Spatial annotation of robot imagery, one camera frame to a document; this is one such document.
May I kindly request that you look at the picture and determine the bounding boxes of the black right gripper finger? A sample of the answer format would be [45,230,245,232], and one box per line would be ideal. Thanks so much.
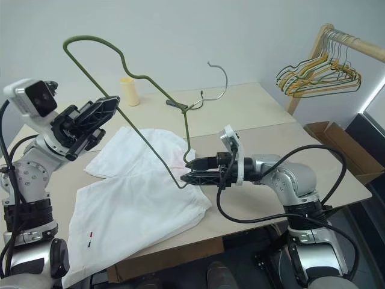
[180,170,223,186]
[185,155,218,170]

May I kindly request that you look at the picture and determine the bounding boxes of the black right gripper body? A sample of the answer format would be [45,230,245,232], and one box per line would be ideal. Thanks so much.
[215,152,239,190]

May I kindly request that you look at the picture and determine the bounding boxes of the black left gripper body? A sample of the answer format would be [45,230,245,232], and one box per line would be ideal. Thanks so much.
[50,102,106,162]

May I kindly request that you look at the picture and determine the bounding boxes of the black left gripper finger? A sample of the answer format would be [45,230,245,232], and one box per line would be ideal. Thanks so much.
[82,96,120,132]
[78,101,97,122]

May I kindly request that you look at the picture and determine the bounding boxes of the white shorts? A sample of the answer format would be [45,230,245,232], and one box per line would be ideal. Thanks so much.
[61,126,213,288]

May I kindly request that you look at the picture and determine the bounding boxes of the cream plastic cup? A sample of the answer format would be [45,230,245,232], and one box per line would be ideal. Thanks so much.
[120,76,140,107]

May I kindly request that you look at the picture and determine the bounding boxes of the brown cardboard panel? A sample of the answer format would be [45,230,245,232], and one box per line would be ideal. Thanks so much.
[106,237,225,284]

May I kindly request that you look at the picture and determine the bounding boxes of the bunch of hangers on rack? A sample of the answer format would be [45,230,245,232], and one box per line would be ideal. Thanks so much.
[279,30,360,97]

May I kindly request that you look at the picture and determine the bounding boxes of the brown cardboard box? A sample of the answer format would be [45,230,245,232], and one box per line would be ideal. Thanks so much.
[303,121,385,186]

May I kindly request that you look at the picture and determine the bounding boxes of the dark cabinet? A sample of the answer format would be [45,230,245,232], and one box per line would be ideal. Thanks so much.
[344,111,385,172]

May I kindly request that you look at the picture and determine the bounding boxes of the wooden clothes rack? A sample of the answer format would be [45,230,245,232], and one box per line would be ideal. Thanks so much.
[284,23,385,116]

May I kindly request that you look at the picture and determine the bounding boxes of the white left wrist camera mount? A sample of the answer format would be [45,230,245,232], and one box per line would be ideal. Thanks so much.
[2,78,67,159]

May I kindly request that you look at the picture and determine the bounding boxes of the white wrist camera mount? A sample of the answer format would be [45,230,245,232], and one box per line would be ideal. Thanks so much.
[2,78,67,159]
[218,123,245,186]

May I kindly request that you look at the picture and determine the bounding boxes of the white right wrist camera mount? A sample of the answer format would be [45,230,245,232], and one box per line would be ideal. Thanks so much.
[218,123,245,186]

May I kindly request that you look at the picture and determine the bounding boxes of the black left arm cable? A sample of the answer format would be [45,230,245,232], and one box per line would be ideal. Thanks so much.
[0,99,32,272]

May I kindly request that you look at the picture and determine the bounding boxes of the dark green wire hanger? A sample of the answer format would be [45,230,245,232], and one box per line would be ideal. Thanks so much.
[276,31,342,91]

